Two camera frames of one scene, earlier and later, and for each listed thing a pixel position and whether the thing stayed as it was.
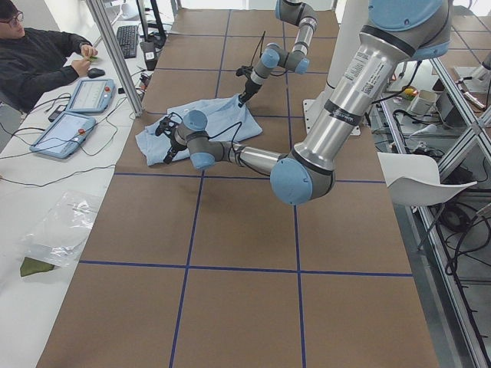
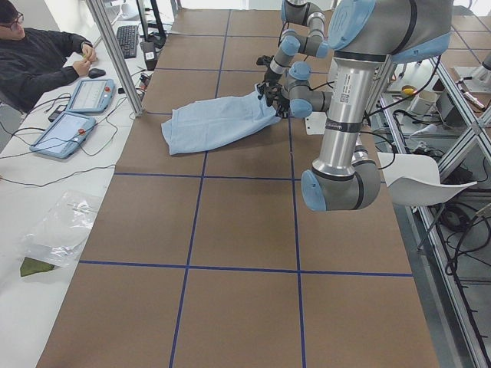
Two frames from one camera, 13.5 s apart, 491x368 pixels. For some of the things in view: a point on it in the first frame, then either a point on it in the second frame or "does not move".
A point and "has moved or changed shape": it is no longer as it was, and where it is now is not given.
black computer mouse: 93,73 does not move
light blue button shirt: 225,119 has moved or changed shape
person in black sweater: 33,60 does not move
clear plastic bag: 60,236 does not move
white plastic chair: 413,179 does not move
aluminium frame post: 97,14 does not move
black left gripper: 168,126 -> 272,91
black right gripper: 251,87 -> 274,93
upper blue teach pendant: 91,96 does not move
